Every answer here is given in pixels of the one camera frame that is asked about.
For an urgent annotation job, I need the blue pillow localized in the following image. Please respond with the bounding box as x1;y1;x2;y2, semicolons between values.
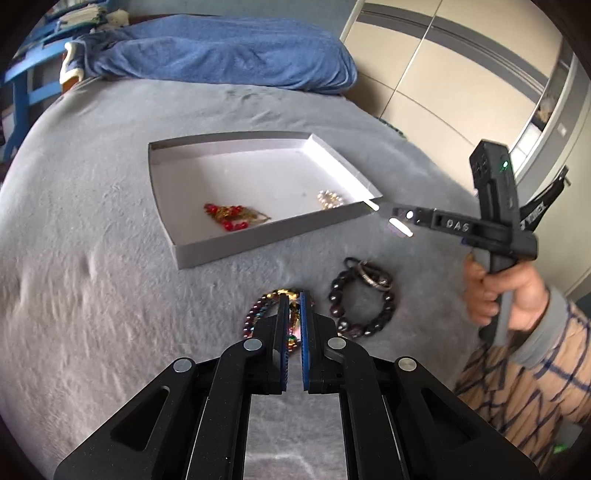
74;14;359;96

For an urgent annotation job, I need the stack of papers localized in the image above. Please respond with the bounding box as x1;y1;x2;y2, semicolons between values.
44;2;112;29

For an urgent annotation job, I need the pearl bracelet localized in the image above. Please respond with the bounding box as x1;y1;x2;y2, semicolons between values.
316;189;345;211

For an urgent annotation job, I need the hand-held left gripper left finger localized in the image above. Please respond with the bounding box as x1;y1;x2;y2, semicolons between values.
53;293;290;480

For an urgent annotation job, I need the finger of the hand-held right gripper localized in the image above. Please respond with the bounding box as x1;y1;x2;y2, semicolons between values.
365;198;419;223
388;217;416;240

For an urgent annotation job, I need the cream wardrobe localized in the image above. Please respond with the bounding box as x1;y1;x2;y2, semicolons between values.
339;0;578;177

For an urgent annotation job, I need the white cloth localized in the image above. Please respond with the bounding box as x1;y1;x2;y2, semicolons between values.
59;41;86;86

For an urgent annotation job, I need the person's right hand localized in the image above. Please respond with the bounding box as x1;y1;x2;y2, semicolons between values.
463;256;551;333

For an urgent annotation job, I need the black cord silver ring bracelet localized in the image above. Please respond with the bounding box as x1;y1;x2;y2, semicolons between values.
342;257;393;292

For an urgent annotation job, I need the red bead gold jewelry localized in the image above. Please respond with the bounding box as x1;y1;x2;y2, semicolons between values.
203;202;271;232

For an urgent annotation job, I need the person's right forearm striped sleeve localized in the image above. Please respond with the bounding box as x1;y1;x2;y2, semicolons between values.
455;286;591;476

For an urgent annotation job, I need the blue wooden desk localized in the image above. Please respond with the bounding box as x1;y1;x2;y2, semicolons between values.
2;18;82;162

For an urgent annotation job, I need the dark bead bracelet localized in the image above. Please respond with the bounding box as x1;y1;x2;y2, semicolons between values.
329;265;398;339

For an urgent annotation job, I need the grey cardboard box tray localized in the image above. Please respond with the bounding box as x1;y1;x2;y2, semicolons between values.
148;131;384;270

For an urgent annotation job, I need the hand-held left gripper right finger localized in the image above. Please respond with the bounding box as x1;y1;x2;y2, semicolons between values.
299;291;541;480

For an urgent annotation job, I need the multicolour bead bracelet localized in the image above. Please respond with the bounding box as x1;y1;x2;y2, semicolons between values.
242;288;317;357

